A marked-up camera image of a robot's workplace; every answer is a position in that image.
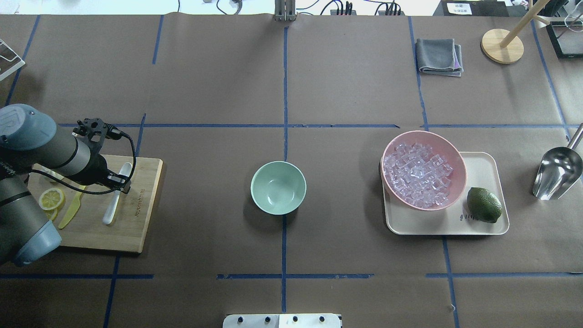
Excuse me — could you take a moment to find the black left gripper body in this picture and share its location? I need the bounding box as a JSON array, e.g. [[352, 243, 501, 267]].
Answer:
[[83, 154, 110, 186]]

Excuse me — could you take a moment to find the white plastic spoon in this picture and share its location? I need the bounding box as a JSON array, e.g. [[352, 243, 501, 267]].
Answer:
[[102, 162, 133, 226]]

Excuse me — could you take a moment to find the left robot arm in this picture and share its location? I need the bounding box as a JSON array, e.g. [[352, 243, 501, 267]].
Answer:
[[0, 103, 133, 267]]

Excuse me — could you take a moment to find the mint green bowl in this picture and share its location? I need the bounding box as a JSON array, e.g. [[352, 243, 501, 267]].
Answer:
[[250, 161, 307, 215]]

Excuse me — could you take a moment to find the clear ice cubes pile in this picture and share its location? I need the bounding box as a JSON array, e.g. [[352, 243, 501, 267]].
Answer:
[[381, 143, 454, 209]]

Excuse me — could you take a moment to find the pink bowl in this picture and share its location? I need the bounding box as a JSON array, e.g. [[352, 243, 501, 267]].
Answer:
[[380, 130, 467, 211]]

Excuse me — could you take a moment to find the stainless steel ice scoop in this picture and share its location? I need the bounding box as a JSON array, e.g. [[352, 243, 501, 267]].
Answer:
[[532, 124, 583, 200]]

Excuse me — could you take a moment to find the yellow plastic knife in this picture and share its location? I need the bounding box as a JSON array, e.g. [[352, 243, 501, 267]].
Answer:
[[57, 185, 86, 229]]

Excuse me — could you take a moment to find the upper lemon slice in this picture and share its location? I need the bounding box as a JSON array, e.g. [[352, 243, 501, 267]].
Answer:
[[38, 188, 65, 210]]

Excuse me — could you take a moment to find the lemon slice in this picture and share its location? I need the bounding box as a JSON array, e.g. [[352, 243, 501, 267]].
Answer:
[[43, 208, 60, 221], [38, 188, 65, 210]]

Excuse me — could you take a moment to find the bamboo cutting board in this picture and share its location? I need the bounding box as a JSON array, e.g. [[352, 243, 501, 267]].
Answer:
[[25, 154, 164, 254]]

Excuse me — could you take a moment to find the lower lemon slice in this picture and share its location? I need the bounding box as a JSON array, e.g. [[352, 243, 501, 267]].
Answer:
[[43, 208, 60, 221]]

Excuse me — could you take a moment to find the grey folded cloth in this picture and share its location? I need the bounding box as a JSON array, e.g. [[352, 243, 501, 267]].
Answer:
[[415, 39, 464, 77]]

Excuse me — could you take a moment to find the green lime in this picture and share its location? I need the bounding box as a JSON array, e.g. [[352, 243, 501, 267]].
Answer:
[[466, 187, 503, 224]]

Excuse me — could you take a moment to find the beige plastic tray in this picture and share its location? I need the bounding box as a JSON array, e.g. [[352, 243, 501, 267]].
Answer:
[[384, 152, 510, 236]]

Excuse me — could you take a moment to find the wooden paper towel stand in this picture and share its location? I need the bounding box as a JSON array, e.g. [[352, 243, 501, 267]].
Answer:
[[481, 0, 550, 64]]

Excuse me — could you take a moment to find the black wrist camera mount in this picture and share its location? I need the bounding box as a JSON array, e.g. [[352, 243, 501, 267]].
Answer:
[[72, 118, 123, 149]]

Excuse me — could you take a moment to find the white wire cup rack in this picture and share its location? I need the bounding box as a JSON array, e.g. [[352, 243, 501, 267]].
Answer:
[[0, 39, 26, 81]]

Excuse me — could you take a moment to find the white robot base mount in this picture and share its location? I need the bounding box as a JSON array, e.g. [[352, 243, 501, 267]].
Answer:
[[222, 313, 343, 328]]

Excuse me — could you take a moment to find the aluminium frame post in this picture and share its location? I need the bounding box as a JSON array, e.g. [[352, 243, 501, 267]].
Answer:
[[273, 0, 297, 21]]

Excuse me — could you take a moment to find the black frame box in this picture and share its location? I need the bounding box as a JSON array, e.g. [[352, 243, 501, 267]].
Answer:
[[545, 21, 583, 59]]

